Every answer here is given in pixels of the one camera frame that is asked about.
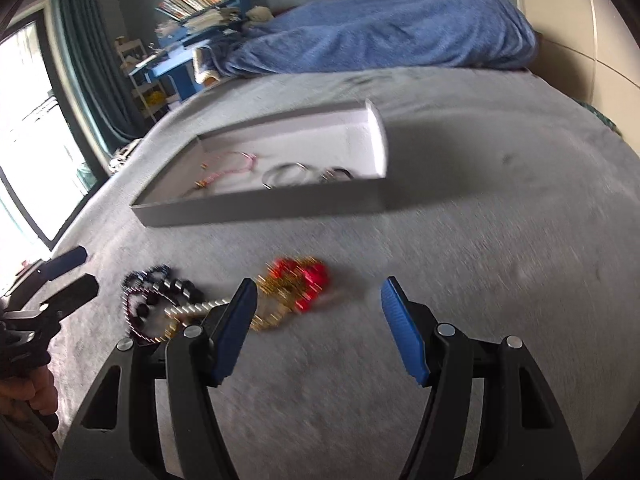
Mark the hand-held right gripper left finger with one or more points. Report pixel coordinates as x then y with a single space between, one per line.
235 332

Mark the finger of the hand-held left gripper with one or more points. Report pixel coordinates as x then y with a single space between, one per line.
75 292
65 261

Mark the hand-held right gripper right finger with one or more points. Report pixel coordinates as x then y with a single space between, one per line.
405 335

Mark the grey shallow cardboard box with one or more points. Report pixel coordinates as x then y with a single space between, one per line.
260 205

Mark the person's left hand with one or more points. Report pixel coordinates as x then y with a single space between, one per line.
35 395

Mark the window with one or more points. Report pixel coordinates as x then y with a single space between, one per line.
25 110

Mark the grey bed sheet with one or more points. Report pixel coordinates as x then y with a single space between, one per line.
500 210

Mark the silver bangle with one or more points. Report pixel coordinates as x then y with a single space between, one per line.
266 178

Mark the teal curtain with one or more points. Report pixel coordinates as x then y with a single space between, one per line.
85 60

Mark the white storage rack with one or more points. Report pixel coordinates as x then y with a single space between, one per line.
125 51

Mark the blue desk with shelf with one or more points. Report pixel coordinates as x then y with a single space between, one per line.
177 67

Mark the white knitted cloth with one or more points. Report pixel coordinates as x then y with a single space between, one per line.
205 65

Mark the blue fleece blanket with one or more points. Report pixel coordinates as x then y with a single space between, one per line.
390 30

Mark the cream plush toy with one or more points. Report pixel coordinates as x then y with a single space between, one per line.
257 16

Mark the beige padded headboard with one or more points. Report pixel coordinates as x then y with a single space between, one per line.
565 35

